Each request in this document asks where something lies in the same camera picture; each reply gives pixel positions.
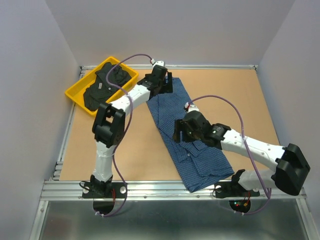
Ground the blue plaid long sleeve shirt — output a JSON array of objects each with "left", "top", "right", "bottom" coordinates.
[{"left": 146, "top": 76, "right": 235, "bottom": 194}]

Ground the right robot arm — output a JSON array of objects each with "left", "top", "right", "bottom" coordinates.
[{"left": 173, "top": 110, "right": 311, "bottom": 196}]

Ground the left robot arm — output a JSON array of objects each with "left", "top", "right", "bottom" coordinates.
[{"left": 87, "top": 61, "right": 173, "bottom": 198}]

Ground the black striped shirt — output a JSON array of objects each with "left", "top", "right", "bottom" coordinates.
[{"left": 83, "top": 62, "right": 131, "bottom": 112}]

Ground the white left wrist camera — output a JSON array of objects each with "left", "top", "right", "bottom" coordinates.
[{"left": 150, "top": 58, "right": 165, "bottom": 68}]

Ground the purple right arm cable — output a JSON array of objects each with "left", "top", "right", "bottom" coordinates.
[{"left": 184, "top": 94, "right": 273, "bottom": 216}]

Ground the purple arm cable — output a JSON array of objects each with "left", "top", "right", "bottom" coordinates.
[
  {"left": 93, "top": 53, "right": 156, "bottom": 218},
  {"left": 184, "top": 94, "right": 273, "bottom": 216}
]

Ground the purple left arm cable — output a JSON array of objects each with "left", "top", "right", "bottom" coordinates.
[{"left": 93, "top": 53, "right": 156, "bottom": 218}]

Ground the aluminium back rail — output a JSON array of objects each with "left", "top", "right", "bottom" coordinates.
[{"left": 80, "top": 64, "right": 258, "bottom": 71}]

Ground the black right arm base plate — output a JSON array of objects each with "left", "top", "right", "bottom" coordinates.
[{"left": 212, "top": 181, "right": 260, "bottom": 199}]

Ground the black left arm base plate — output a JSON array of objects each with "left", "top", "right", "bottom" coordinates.
[{"left": 79, "top": 181, "right": 127, "bottom": 200}]

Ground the aluminium front rail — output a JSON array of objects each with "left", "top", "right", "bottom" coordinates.
[{"left": 39, "top": 177, "right": 307, "bottom": 201}]

